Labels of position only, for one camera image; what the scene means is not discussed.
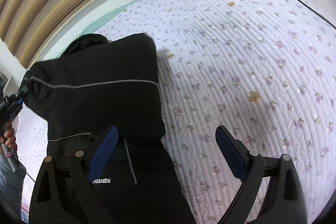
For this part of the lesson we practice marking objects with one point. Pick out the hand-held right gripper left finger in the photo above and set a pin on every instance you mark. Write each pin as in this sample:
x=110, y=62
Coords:
x=103, y=150

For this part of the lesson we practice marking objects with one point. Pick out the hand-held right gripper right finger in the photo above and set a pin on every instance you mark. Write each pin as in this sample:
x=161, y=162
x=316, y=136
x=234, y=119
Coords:
x=229, y=150

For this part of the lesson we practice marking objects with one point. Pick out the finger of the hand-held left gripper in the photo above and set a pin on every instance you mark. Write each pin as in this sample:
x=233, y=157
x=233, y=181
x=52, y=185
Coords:
x=25, y=86

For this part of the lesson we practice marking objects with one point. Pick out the black jacket with grey piping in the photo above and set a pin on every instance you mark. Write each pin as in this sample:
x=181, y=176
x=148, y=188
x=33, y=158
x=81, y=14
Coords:
x=105, y=98

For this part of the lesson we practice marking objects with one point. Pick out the person's grey sleeved forearm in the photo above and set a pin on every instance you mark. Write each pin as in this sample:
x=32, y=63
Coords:
x=10, y=187

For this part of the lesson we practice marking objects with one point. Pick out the person's left hand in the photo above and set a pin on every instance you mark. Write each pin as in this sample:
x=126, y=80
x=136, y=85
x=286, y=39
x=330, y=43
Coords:
x=10, y=138

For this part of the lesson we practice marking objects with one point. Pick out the floral quilted bed cover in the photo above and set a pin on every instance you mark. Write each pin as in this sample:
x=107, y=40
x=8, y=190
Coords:
x=236, y=69

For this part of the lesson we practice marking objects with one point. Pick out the teal bed sheet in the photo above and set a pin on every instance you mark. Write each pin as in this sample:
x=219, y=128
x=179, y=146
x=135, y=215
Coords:
x=115, y=16

